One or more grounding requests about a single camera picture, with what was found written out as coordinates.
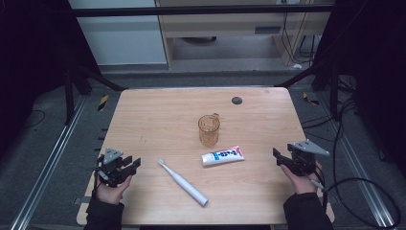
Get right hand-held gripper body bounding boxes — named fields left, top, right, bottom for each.
left=285, top=139, right=330, bottom=177

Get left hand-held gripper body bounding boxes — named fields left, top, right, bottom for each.
left=95, top=147, right=132, bottom=188

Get white electric toothbrush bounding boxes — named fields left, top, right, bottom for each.
left=157, top=158, right=210, bottom=208

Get white toothpaste tube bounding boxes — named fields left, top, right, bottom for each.
left=200, top=145, right=246, bottom=168

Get amber transparent cup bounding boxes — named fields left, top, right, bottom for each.
left=197, top=112, right=221, bottom=149

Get person's right hand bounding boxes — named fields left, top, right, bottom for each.
left=280, top=162, right=324, bottom=196

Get person's left hand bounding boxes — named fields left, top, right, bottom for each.
left=95, top=174, right=133, bottom=206

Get grey tape piece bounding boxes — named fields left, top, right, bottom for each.
left=73, top=196, right=93, bottom=206

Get yellow black floor tape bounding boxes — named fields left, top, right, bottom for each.
left=97, top=93, right=110, bottom=112
left=302, top=91, right=321, bottom=106

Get black stand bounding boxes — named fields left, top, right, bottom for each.
left=275, top=59, right=342, bottom=122
left=62, top=61, right=129, bottom=127

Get black curtain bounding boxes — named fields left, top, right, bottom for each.
left=0, top=0, right=101, bottom=157
left=313, top=0, right=406, bottom=178

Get white cabinet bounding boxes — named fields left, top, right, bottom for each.
left=67, top=0, right=169, bottom=67

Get light wooden desk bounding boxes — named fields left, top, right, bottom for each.
left=154, top=0, right=337, bottom=69

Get metal floor rail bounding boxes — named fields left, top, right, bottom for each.
left=313, top=91, right=397, bottom=229
left=9, top=95, right=88, bottom=230

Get black floor cables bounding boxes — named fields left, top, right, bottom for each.
left=301, top=74, right=360, bottom=143

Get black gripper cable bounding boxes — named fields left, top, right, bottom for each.
left=309, top=172, right=402, bottom=230

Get thin black floor cable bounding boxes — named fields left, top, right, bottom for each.
left=25, top=108, right=47, bottom=129

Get black hanging cables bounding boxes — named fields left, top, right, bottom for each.
left=280, top=11, right=321, bottom=65

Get black frame bar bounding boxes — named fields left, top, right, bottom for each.
left=68, top=4, right=335, bottom=18

